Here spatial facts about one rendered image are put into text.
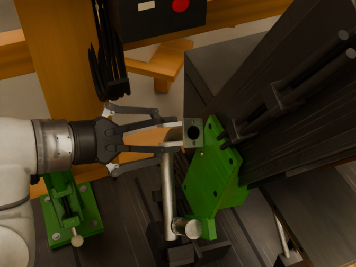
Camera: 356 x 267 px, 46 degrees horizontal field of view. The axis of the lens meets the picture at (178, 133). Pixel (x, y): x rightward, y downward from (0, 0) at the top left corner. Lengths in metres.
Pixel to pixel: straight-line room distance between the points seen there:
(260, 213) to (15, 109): 1.97
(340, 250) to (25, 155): 0.56
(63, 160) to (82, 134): 0.05
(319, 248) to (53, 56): 0.63
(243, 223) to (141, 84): 1.82
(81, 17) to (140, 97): 1.82
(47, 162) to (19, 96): 2.17
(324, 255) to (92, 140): 0.45
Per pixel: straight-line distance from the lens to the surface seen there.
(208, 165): 0.79
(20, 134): 0.67
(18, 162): 0.67
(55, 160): 0.68
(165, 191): 0.91
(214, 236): 0.83
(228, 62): 0.93
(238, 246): 1.04
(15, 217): 0.70
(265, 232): 1.07
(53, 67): 0.93
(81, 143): 0.69
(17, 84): 2.93
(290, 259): 0.92
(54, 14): 0.86
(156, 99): 2.63
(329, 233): 0.83
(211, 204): 0.80
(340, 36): 0.38
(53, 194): 0.96
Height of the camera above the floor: 1.82
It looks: 48 degrees down
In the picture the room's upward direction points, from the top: straight up
